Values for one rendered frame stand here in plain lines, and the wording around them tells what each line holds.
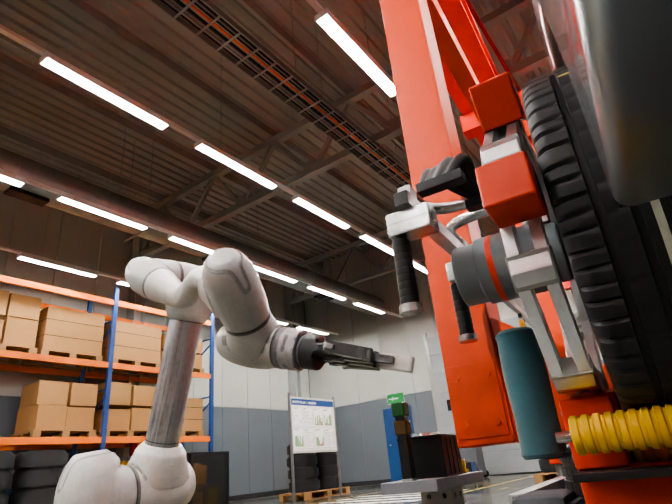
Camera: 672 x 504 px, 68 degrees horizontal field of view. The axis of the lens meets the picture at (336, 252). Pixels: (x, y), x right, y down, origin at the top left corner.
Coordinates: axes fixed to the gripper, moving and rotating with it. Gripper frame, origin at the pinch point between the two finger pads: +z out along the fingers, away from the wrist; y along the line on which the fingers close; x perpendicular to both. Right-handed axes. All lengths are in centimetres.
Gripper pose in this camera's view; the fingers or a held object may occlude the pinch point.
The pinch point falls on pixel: (395, 362)
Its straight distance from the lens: 100.3
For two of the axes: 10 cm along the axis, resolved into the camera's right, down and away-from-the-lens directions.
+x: 2.3, -8.8, 4.2
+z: 9.0, 0.3, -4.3
